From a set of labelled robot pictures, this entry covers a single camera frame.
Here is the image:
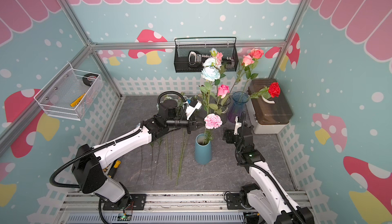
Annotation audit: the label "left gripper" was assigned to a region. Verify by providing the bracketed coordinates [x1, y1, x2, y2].
[166, 114, 209, 134]

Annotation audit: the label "teal ceramic vase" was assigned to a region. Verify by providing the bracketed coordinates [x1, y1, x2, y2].
[195, 134, 212, 165]

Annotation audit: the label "pale blue flower stem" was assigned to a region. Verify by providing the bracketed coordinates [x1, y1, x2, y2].
[176, 129, 188, 185]

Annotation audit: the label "purple glass vase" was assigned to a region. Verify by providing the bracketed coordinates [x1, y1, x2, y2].
[227, 91, 250, 123]

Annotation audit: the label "single blue flower stem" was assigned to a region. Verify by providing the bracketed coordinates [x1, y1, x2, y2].
[136, 146, 146, 185]

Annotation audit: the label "flowers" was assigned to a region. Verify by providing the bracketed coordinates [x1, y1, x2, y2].
[165, 135, 174, 180]

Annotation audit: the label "clear glass vase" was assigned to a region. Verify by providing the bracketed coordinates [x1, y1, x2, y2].
[220, 96, 231, 125]

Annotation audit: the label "double blue carnation stem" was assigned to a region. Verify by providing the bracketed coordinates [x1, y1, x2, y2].
[150, 138, 163, 187]

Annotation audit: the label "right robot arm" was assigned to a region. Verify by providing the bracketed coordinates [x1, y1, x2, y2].
[223, 112, 315, 224]

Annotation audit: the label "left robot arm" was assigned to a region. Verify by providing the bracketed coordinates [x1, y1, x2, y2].
[50, 91, 202, 210]

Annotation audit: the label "pink carnation stem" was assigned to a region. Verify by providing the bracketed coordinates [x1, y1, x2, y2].
[203, 113, 223, 145]

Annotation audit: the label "magenta rose stem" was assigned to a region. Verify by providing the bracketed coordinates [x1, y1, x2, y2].
[214, 84, 230, 115]

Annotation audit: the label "brown lid storage box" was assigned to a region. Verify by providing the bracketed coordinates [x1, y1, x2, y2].
[247, 79, 293, 134]

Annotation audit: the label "bit set tool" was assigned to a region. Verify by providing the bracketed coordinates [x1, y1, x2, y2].
[188, 50, 234, 69]

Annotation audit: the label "red rose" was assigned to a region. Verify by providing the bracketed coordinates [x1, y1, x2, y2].
[250, 82, 281, 100]

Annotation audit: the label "pink roses stem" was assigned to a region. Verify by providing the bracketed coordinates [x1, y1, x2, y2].
[230, 54, 257, 93]

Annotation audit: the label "coral pink rose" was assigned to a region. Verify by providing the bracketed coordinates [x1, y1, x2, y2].
[243, 49, 264, 92]

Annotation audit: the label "black tape roll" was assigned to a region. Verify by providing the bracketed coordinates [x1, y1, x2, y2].
[82, 73, 99, 86]

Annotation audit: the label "yellow tool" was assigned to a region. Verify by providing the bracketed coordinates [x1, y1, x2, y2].
[70, 93, 85, 108]

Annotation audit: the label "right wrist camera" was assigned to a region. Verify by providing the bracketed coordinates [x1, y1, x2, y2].
[234, 116, 242, 135]

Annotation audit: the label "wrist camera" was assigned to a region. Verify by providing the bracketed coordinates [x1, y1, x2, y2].
[185, 98, 202, 120]
[234, 116, 242, 135]

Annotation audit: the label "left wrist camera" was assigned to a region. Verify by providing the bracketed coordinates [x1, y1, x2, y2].
[185, 98, 202, 120]

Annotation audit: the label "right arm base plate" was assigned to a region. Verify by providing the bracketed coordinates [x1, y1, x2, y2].
[224, 191, 253, 210]

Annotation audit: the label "black wire basket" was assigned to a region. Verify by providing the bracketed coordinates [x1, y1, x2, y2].
[174, 37, 238, 73]

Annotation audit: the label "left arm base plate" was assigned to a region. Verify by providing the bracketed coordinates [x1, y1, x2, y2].
[103, 194, 147, 211]

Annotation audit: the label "white wire basket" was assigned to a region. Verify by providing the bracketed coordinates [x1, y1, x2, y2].
[34, 63, 103, 121]

